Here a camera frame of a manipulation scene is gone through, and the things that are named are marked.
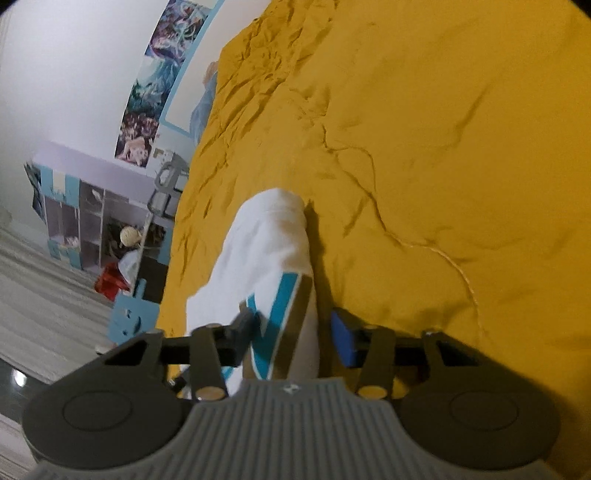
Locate red bag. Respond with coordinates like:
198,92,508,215
94,262,129,302

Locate cream yarn ball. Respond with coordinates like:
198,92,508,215
119,225,142,248

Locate blue white desk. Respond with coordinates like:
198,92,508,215
136,215,172,304

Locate white blue headboard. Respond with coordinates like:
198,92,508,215
160,1,226,137

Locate blue chair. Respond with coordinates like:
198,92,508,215
107,279,159,345

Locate lilac shelf unit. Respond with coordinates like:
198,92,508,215
32,141,153,273

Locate blue pillow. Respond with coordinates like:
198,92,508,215
189,61,218,146

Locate mustard yellow bed quilt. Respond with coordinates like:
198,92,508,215
156,0,591,480

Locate anime wall posters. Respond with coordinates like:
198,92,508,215
114,0,213,168

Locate white printed t-shirt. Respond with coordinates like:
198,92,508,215
186,188,320,394

